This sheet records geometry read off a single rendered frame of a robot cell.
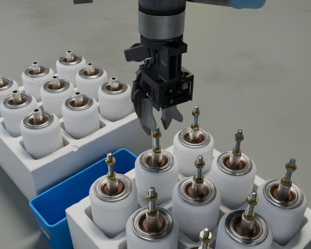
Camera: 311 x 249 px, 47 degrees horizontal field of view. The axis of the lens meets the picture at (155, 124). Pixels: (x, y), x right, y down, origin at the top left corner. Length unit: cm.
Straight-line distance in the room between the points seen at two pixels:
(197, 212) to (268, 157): 57
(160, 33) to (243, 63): 122
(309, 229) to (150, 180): 33
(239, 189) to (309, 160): 51
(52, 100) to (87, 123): 14
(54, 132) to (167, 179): 32
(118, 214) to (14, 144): 40
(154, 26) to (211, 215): 37
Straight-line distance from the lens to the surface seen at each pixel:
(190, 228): 74
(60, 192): 96
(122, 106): 103
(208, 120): 135
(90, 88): 110
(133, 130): 105
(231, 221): 69
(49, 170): 94
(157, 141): 75
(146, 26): 58
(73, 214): 80
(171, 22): 57
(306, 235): 80
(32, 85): 115
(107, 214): 72
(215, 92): 152
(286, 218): 74
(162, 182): 77
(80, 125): 98
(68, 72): 119
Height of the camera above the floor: 78
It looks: 36 degrees down
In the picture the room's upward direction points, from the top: straight up
